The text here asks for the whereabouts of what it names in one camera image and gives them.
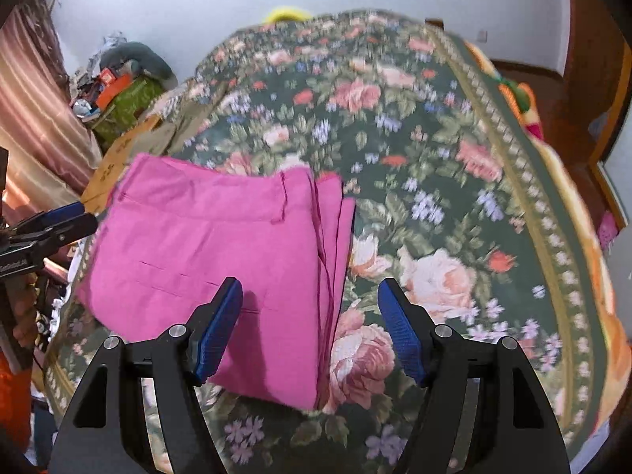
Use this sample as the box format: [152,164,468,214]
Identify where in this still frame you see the pink striped curtain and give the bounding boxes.
[0,0,105,211]

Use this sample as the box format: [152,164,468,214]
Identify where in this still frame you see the olive folded pants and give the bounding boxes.
[147,93,219,160]

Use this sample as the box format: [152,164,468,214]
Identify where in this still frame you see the pink pants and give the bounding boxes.
[76,153,357,412]

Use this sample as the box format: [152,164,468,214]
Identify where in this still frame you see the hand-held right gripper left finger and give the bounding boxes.
[47,276,245,474]

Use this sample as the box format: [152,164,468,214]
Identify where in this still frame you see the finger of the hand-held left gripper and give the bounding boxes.
[15,213,99,259]
[10,201,86,239]

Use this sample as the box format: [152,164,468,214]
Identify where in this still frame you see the grey plush toy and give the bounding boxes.
[101,42,179,90]

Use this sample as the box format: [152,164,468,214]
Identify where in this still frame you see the yellow foam tube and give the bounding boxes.
[264,6,313,25]

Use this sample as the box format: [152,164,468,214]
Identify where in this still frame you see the person's left hand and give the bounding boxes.
[12,280,42,352]

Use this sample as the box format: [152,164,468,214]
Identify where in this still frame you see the brown wooden door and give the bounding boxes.
[562,0,632,169]

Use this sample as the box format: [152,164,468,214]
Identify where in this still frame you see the floral green blanket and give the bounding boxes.
[42,10,618,474]

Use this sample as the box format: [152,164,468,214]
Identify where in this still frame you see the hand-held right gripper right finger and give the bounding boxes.
[376,277,587,474]

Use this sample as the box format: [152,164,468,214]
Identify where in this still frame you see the orange box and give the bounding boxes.
[96,71,135,109]

